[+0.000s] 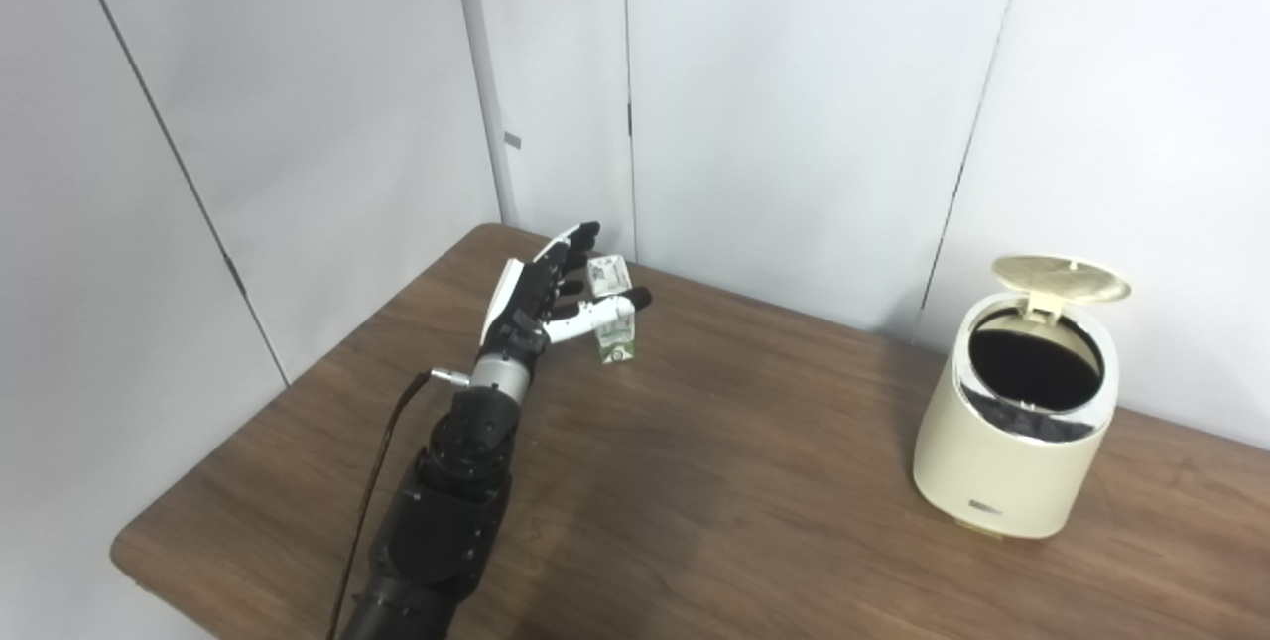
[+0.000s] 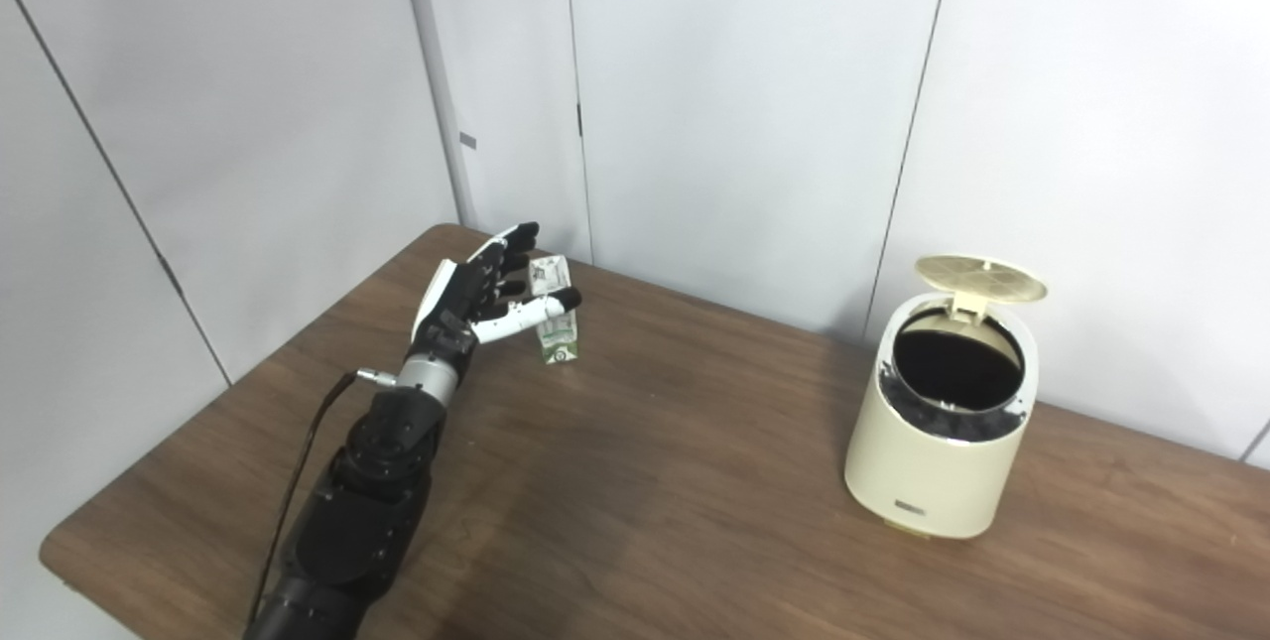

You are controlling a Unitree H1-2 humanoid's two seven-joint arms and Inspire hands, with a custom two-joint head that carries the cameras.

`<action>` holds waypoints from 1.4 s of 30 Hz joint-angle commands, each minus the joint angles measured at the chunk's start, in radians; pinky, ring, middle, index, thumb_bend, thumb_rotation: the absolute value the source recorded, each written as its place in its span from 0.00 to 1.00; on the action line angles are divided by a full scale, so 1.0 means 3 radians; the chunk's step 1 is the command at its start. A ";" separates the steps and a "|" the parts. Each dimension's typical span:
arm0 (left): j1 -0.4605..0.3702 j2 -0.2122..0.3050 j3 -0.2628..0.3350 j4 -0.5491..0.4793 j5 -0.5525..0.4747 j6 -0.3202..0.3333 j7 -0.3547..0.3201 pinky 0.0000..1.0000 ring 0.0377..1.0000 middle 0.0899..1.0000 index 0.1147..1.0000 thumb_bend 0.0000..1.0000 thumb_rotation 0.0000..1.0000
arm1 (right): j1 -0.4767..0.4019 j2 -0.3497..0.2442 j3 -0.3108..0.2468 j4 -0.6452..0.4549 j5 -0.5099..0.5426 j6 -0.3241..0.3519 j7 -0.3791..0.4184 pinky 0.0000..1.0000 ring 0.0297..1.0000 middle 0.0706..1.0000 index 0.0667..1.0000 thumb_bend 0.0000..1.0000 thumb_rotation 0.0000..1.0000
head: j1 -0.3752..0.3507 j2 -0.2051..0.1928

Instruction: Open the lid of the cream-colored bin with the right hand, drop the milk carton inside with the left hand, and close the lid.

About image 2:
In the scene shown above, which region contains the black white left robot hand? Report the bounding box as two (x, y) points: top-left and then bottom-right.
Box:
(411, 221), (582, 363)

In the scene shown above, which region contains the black bin liner bag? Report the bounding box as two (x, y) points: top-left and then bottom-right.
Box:
(881, 308), (1028, 443)

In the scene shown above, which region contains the cream round bin lid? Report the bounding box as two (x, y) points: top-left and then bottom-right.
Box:
(914, 255), (1049, 323)

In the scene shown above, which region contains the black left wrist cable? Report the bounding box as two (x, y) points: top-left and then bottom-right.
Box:
(246, 368), (400, 626)

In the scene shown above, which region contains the white green milk carton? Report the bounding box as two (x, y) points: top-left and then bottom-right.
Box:
(529, 255), (580, 364)

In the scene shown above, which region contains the cream-colored bin body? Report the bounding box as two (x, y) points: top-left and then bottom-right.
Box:
(844, 293), (1040, 540)

